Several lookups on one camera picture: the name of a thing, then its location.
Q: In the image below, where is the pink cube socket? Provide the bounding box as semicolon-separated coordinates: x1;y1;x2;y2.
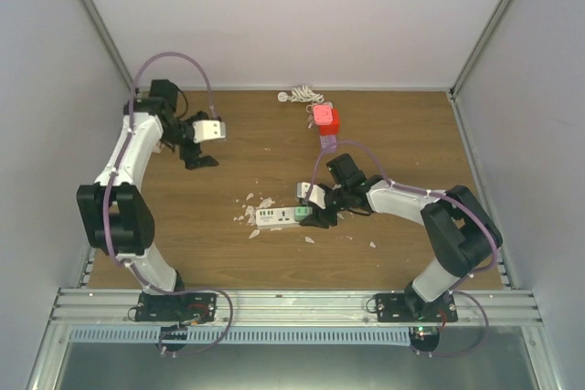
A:
312;104;334;126

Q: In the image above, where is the purple cable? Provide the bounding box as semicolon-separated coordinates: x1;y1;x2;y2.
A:
306;140;499;359
102;51;234;356

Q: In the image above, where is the green adapter plug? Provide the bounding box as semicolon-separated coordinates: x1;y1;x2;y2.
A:
293;206;312;222

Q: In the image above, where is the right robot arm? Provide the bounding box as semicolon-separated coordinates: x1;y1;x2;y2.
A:
296;153;503;321

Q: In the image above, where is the white power strip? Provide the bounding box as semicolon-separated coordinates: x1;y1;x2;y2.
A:
255;207;300;229

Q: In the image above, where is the red plug block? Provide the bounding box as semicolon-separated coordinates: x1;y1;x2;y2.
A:
318;108;340;136

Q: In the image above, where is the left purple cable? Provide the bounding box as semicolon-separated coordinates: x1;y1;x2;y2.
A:
102;51;234;356

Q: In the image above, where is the purple plug adapter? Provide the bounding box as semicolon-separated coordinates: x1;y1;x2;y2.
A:
319;135;337;153

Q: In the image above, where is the white coiled cable with plug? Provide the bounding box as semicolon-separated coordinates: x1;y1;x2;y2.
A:
276;84;325;104

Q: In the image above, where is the slotted cable duct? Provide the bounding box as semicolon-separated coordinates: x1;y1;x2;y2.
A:
69;325;410;346

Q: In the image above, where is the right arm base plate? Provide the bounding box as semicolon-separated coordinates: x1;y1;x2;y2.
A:
374;292;458;323

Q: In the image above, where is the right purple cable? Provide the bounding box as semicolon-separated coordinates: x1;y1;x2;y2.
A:
306;140;499;359

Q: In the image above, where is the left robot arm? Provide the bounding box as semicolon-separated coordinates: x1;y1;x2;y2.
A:
76;79;227;321

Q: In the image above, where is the aluminium rail frame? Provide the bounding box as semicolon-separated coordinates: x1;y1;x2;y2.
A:
27;288;562;389

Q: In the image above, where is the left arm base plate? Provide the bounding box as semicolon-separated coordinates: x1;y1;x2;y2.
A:
131;292;218;324

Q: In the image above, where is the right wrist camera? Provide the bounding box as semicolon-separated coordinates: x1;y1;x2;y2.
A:
296;182;326;209

